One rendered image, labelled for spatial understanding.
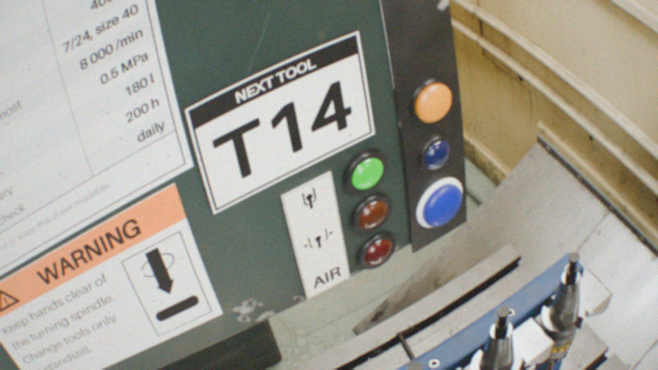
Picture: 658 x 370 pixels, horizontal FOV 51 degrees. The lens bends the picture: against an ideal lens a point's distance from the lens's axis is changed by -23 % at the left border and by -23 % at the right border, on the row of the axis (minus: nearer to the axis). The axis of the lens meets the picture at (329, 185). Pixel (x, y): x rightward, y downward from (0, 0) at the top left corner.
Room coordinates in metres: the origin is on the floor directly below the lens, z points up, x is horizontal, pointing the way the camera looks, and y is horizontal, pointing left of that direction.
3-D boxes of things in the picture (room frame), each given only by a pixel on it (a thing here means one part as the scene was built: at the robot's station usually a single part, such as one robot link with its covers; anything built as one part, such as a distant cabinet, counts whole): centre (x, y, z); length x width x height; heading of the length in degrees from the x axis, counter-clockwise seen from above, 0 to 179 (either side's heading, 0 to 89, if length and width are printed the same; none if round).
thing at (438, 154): (0.38, -0.07, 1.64); 0.02 x 0.01 x 0.02; 114
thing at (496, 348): (0.49, -0.15, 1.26); 0.04 x 0.04 x 0.07
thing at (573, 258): (0.53, -0.25, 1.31); 0.02 x 0.02 x 0.03
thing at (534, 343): (0.51, -0.20, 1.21); 0.07 x 0.05 x 0.01; 24
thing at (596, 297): (0.55, -0.30, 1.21); 0.07 x 0.05 x 0.01; 24
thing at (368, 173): (0.36, -0.02, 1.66); 0.02 x 0.01 x 0.02; 114
